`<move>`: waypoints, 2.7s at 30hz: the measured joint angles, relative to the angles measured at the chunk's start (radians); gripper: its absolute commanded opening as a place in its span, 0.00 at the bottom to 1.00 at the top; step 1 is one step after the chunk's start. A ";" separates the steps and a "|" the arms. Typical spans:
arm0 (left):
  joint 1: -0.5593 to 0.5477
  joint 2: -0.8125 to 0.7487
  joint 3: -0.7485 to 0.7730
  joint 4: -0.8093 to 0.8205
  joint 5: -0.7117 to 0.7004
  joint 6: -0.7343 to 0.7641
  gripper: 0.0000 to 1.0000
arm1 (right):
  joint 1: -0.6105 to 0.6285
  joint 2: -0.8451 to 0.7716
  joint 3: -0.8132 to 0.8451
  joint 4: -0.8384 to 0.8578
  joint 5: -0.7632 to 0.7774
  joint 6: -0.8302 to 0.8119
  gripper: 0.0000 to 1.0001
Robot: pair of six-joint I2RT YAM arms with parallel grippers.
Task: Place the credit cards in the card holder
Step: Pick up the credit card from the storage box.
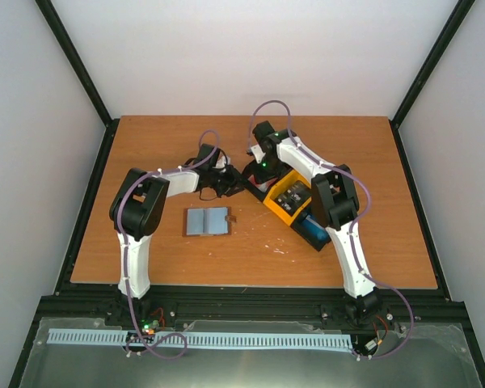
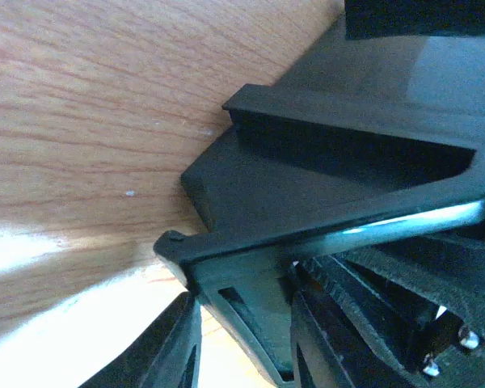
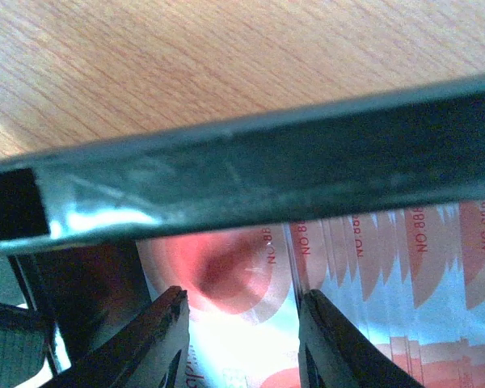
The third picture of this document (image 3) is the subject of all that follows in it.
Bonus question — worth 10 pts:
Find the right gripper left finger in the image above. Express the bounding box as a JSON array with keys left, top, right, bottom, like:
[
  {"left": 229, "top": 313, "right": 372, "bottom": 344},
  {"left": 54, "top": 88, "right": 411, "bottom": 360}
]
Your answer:
[{"left": 52, "top": 286, "right": 190, "bottom": 387}]

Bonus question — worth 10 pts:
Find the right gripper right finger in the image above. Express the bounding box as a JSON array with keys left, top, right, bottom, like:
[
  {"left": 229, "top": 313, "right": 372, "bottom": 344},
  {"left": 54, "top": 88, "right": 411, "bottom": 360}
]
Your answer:
[{"left": 298, "top": 289, "right": 422, "bottom": 387}]

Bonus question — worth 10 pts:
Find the red white card stack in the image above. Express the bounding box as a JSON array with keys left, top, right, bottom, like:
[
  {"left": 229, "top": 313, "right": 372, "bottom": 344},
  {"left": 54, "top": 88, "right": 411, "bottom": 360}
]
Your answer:
[{"left": 288, "top": 200, "right": 485, "bottom": 387}]

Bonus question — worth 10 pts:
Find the black bin with red cards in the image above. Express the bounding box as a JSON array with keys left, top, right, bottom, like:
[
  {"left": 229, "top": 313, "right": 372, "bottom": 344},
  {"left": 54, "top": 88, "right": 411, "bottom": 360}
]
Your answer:
[{"left": 0, "top": 75, "right": 485, "bottom": 387}]

